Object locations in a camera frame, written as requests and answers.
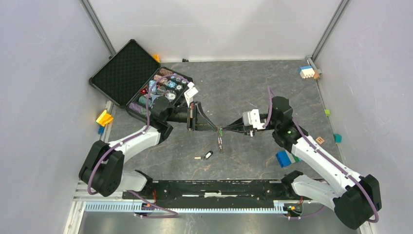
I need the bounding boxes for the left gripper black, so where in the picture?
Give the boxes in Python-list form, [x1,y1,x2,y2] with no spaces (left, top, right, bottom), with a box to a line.
[165,101,217,132]

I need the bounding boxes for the keyring with bunch of keys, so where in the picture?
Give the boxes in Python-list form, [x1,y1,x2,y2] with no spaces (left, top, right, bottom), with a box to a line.
[217,128,224,154]

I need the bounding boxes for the key with black tag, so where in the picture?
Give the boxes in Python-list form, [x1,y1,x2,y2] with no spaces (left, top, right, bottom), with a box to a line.
[194,151,213,160]

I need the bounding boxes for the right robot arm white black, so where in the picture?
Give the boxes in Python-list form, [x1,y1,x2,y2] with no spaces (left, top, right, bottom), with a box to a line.
[223,96,382,230]

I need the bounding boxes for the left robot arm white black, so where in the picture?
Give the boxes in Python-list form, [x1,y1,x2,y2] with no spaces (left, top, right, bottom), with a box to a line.
[78,101,218,199]

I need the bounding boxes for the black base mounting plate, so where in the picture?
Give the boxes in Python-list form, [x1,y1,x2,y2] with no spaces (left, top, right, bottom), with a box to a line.
[138,179,309,209]

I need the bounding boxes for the wooden letter cube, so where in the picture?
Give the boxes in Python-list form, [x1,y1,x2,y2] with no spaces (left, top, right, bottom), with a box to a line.
[316,136,325,144]

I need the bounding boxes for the orange block behind case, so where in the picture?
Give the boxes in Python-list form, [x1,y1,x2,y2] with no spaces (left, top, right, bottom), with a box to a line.
[152,54,160,63]

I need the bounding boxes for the black poker chip case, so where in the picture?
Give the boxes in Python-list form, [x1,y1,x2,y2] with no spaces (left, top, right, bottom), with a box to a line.
[89,39,193,121]

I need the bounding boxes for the white blue toy brick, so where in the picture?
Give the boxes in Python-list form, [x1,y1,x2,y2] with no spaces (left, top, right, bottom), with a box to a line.
[300,65,315,79]

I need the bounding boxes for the teal cube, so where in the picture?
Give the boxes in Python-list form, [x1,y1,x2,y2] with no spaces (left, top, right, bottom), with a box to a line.
[333,133,342,144]

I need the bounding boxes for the yellow orange toy block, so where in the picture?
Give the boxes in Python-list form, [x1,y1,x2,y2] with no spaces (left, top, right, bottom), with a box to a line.
[95,109,113,127]

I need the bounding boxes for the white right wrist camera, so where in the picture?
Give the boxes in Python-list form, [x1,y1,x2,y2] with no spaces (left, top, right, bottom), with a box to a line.
[242,109,265,127]

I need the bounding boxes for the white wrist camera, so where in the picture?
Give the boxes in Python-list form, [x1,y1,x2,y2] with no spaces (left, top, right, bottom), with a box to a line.
[184,82,198,107]
[242,109,265,127]

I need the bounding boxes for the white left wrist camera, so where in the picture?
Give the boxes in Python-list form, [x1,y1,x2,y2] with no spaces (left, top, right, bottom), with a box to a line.
[184,82,198,107]

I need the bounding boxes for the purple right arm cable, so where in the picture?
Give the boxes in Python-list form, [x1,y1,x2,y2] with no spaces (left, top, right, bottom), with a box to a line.
[263,86,380,223]

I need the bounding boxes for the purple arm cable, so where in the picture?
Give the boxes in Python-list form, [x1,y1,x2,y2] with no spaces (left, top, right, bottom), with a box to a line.
[87,73,194,219]
[263,86,380,223]

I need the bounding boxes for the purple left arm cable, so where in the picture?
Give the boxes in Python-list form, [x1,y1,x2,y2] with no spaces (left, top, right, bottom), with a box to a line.
[87,73,194,219]

